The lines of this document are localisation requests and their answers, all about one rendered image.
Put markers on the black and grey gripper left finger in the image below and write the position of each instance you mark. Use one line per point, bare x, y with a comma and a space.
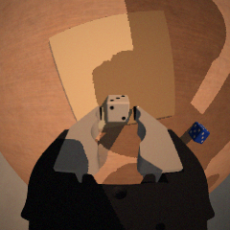
73, 154

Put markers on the white die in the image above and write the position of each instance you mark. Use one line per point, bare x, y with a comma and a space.
117, 108

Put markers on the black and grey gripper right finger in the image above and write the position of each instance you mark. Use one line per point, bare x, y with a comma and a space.
164, 154

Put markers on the blue die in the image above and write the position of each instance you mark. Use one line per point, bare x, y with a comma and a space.
199, 133

